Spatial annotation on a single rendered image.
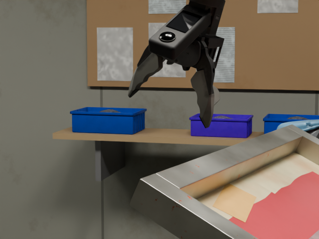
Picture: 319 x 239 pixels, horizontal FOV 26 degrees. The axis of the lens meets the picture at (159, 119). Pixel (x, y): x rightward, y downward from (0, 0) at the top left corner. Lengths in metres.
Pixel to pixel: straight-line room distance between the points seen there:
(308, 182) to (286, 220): 0.21
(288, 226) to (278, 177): 0.18
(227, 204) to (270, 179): 0.18
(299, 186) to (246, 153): 0.13
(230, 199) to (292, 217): 0.10
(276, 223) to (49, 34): 3.20
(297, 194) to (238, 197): 0.15
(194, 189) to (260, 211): 0.13
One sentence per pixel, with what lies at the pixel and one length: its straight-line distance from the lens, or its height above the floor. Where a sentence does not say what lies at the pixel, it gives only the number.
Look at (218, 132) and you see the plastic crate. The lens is 3.38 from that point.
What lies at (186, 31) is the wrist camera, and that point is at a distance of 1.05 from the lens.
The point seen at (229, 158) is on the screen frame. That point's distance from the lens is 1.01.
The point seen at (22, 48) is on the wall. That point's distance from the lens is 4.13.
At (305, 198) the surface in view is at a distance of 1.11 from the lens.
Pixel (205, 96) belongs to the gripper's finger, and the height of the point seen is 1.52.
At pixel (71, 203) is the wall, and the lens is 4.13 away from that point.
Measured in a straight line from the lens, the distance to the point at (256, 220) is 0.95.
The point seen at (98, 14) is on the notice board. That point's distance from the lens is 3.93.
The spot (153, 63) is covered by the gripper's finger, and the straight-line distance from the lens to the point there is 1.12.
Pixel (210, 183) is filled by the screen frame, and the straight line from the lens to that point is 0.94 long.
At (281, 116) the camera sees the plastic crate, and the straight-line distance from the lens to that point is 3.53.
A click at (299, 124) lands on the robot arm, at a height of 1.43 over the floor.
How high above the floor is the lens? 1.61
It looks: 7 degrees down
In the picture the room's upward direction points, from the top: straight up
